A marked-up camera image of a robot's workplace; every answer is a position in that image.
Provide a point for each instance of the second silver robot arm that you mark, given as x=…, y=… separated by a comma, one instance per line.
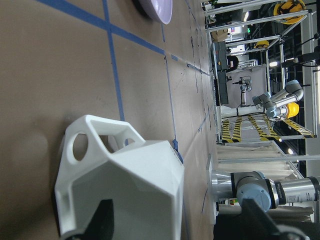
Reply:
x=284, y=104

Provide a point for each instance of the white faceted cup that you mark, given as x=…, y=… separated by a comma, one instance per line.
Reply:
x=105, y=154

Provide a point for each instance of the lilac plate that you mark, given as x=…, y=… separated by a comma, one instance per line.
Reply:
x=157, y=10

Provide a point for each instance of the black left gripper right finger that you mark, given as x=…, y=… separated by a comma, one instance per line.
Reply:
x=250, y=222

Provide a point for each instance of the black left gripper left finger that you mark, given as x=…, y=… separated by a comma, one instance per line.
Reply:
x=101, y=225

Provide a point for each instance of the yellow hard hat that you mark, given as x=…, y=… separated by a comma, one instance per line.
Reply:
x=287, y=7

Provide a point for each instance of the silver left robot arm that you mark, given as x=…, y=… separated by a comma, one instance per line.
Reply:
x=143, y=214

